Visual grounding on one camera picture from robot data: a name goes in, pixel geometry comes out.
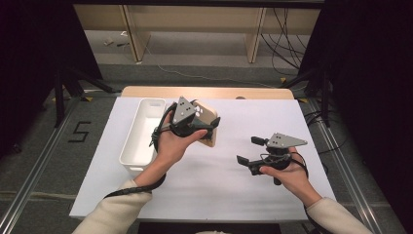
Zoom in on hanging black cables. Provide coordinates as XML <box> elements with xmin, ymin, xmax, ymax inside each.
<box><xmin>260</xmin><ymin>8</ymin><xmax>310</xmax><ymax>77</ymax></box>

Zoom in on dark curtain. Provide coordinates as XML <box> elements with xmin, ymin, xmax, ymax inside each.
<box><xmin>0</xmin><ymin>0</ymin><xmax>105</xmax><ymax>157</ymax></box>
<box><xmin>296</xmin><ymin>0</ymin><xmax>413</xmax><ymax>228</ymax></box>

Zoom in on black tripod stand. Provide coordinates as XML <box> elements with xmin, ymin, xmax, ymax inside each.
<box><xmin>53</xmin><ymin>66</ymin><xmax>123</xmax><ymax>129</ymax></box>
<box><xmin>279</xmin><ymin>67</ymin><xmax>332</xmax><ymax>128</ymax></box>

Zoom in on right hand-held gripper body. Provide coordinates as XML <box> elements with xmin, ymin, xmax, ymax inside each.
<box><xmin>247</xmin><ymin>132</ymin><xmax>309</xmax><ymax>186</ymax></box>

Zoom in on hand-held gripper cable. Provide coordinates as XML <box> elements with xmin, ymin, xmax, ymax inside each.
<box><xmin>290</xmin><ymin>150</ymin><xmax>310</xmax><ymax>179</ymax></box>
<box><xmin>103</xmin><ymin>101</ymin><xmax>179</xmax><ymax>199</ymax></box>

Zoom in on beige wooden shelf unit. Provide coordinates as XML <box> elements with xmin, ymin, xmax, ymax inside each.
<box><xmin>73</xmin><ymin>3</ymin><xmax>322</xmax><ymax>64</ymax></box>

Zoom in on white table mat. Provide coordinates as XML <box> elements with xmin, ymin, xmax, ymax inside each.
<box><xmin>68</xmin><ymin>97</ymin><xmax>339</xmax><ymax>223</ymax></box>

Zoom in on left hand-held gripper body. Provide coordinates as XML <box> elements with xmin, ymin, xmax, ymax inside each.
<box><xmin>169</xmin><ymin>96</ymin><xmax>212</xmax><ymax>138</ymax></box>

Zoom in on black floor cables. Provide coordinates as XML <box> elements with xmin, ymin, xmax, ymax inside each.
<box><xmin>304</xmin><ymin>109</ymin><xmax>350</xmax><ymax>154</ymax></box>

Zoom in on person's left hand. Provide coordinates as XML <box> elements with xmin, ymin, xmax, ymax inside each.
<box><xmin>155</xmin><ymin>111</ymin><xmax>208</xmax><ymax>169</ymax></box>

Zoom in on right hand-held gripper cable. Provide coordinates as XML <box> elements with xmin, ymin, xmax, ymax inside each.
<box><xmin>290</xmin><ymin>150</ymin><xmax>310</xmax><ymax>179</ymax></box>

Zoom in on white plastic storage box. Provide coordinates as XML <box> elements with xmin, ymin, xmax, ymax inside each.
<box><xmin>119</xmin><ymin>97</ymin><xmax>168</xmax><ymax>173</ymax></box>

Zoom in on left hand-held gripper cable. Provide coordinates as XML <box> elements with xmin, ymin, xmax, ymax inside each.
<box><xmin>103</xmin><ymin>101</ymin><xmax>179</xmax><ymax>199</ymax></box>

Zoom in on person's right hand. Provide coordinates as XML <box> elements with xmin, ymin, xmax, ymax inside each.
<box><xmin>258</xmin><ymin>146</ymin><xmax>322</xmax><ymax>208</ymax></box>

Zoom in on light wooden table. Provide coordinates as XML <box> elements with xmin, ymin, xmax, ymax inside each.
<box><xmin>120</xmin><ymin>86</ymin><xmax>295</xmax><ymax>100</ymax></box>

